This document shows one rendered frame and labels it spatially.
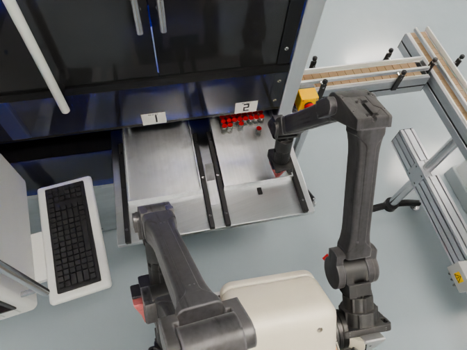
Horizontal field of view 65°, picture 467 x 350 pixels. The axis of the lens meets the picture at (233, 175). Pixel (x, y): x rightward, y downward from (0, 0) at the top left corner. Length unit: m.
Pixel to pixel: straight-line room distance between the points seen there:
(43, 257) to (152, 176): 0.46
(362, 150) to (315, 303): 0.31
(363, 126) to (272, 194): 0.68
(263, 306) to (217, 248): 1.49
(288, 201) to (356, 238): 0.55
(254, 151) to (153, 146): 0.39
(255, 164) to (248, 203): 0.17
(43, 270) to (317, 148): 1.86
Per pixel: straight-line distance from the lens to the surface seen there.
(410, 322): 2.38
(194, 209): 1.32
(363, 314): 0.93
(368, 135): 0.77
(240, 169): 1.40
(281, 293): 0.76
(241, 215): 1.32
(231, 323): 0.48
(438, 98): 1.90
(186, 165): 1.41
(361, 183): 0.80
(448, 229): 2.02
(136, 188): 1.38
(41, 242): 1.48
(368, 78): 1.77
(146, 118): 1.36
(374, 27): 3.69
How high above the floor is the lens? 2.09
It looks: 60 degrees down
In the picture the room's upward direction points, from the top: 7 degrees clockwise
